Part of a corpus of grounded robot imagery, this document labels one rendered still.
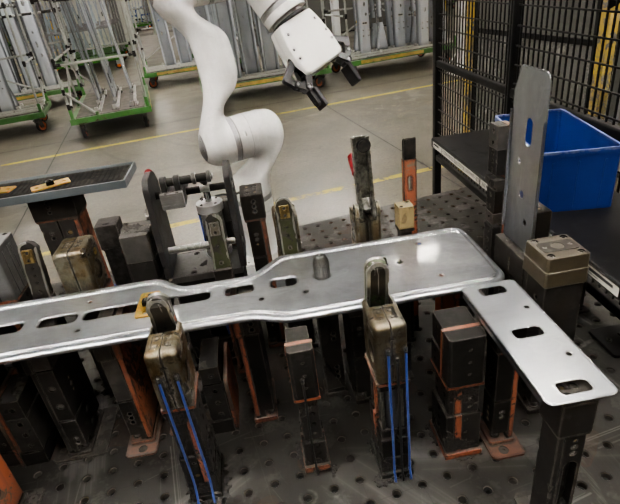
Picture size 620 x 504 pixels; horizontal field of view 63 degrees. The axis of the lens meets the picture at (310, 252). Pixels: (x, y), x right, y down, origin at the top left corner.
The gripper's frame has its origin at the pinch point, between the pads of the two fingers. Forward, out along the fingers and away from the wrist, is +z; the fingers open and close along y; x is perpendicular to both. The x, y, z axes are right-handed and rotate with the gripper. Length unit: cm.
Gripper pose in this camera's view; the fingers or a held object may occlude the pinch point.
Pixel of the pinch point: (338, 91)
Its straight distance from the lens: 100.6
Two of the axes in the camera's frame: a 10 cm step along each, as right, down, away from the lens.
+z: 5.9, 7.8, 1.8
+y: -7.0, 6.1, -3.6
